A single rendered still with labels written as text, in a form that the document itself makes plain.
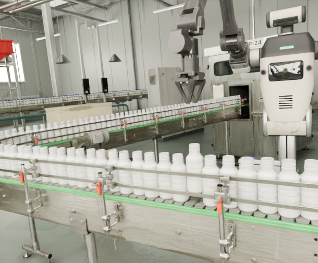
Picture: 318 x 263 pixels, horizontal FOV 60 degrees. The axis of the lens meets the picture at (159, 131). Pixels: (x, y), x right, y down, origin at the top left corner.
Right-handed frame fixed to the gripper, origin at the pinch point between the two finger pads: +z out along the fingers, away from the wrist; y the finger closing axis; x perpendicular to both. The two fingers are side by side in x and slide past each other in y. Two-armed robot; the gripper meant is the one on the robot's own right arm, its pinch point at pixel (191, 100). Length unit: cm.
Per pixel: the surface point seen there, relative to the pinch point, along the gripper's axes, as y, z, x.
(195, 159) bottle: 2.0, 19.2, 1.5
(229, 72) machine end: -381, -38, -88
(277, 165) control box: -13.0, 23.0, 24.9
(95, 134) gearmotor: -104, 28, -138
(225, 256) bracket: 10.2, 45.9, 13.2
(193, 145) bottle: 1.1, 14.9, 0.6
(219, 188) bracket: 10.9, 25.1, 12.1
